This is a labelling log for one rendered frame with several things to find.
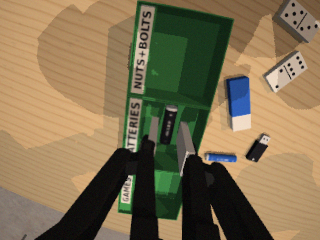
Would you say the white domino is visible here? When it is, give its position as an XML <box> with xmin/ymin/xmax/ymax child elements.
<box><xmin>263</xmin><ymin>51</ymin><xmax>308</xmax><ymax>93</ymax></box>
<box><xmin>277</xmin><ymin>0</ymin><xmax>320</xmax><ymax>43</ymax></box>

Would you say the black usb stick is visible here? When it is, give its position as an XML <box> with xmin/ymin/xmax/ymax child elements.
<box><xmin>245</xmin><ymin>134</ymin><xmax>271</xmax><ymax>163</ymax></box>

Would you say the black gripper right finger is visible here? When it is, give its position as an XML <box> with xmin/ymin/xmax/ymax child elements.
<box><xmin>176</xmin><ymin>121</ymin><xmax>274</xmax><ymax>240</ymax></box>

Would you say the blue battery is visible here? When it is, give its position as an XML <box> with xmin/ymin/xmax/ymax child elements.
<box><xmin>205</xmin><ymin>153</ymin><xmax>237</xmax><ymax>162</ymax></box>

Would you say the black aa battery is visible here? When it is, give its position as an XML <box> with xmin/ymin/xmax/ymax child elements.
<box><xmin>160</xmin><ymin>105</ymin><xmax>178</xmax><ymax>145</ymax></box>

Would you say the blue and white eraser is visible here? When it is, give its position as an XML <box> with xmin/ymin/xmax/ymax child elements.
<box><xmin>226</xmin><ymin>76</ymin><xmax>251</xmax><ymax>132</ymax></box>

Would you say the green three-compartment bin rack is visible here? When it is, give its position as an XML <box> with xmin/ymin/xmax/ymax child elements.
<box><xmin>122</xmin><ymin>0</ymin><xmax>234</xmax><ymax>221</ymax></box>

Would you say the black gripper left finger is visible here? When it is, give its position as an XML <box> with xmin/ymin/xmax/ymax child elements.
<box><xmin>34</xmin><ymin>116</ymin><xmax>159</xmax><ymax>240</ymax></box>

